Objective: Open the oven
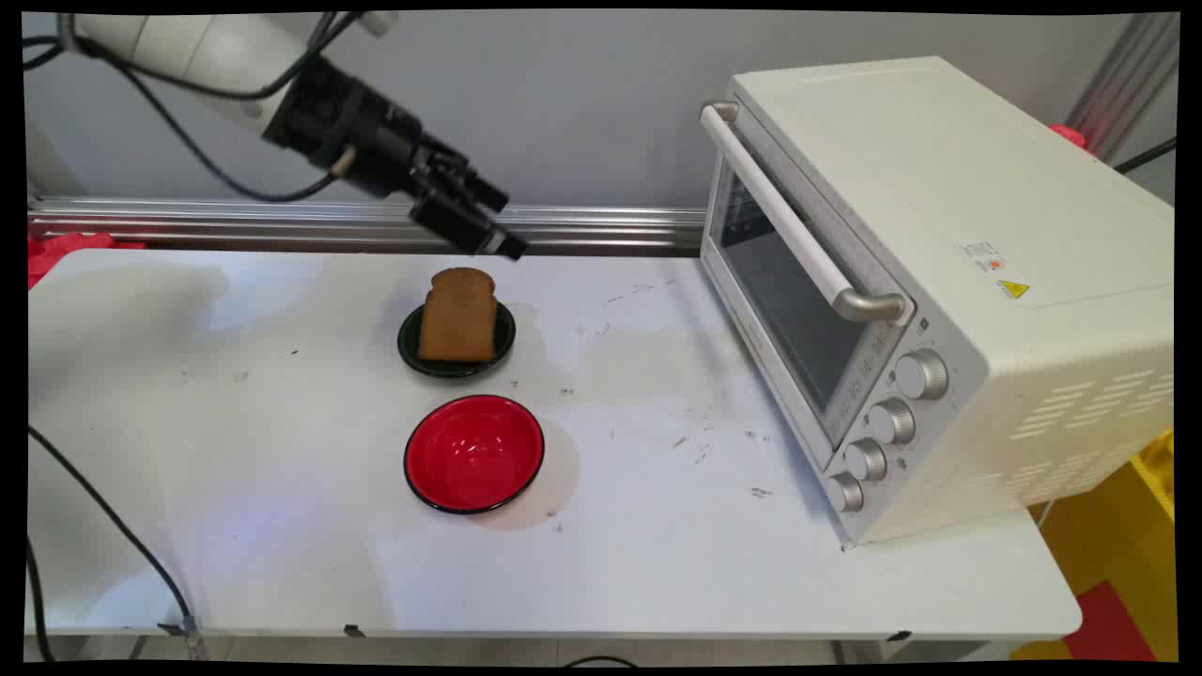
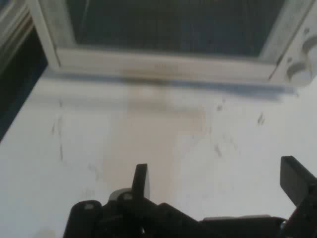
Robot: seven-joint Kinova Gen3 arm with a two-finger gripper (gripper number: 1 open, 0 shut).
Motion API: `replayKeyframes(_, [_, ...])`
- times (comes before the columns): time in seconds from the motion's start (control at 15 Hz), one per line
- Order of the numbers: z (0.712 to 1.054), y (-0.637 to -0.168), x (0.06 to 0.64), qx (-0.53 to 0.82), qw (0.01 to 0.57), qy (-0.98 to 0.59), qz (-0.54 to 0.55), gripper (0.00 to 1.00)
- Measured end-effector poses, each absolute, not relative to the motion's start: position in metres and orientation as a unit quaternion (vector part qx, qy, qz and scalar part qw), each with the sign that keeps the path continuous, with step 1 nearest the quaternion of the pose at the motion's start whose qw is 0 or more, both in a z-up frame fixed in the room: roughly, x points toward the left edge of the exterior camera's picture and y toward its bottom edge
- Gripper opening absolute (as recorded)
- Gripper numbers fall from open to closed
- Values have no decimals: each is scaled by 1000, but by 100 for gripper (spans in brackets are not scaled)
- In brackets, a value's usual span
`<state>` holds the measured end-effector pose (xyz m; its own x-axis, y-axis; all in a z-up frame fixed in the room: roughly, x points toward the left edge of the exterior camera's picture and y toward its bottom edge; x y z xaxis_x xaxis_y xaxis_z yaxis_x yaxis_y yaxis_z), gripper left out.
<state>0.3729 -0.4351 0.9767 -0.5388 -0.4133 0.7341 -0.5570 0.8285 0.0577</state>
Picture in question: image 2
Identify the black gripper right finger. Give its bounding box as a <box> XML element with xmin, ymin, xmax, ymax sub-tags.
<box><xmin>280</xmin><ymin>155</ymin><xmax>317</xmax><ymax>238</ymax></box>

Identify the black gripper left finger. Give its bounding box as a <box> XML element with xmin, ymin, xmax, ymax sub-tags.
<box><xmin>63</xmin><ymin>163</ymin><xmax>202</xmax><ymax>238</ymax></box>

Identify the white round oven knob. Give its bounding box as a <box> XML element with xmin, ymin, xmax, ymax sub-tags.
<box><xmin>286</xmin><ymin>61</ymin><xmax>313</xmax><ymax>83</ymax></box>
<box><xmin>301</xmin><ymin>34</ymin><xmax>317</xmax><ymax>65</ymax></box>

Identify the white toaster oven body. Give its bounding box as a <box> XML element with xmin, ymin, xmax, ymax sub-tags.
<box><xmin>26</xmin><ymin>0</ymin><xmax>317</xmax><ymax>87</ymax></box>

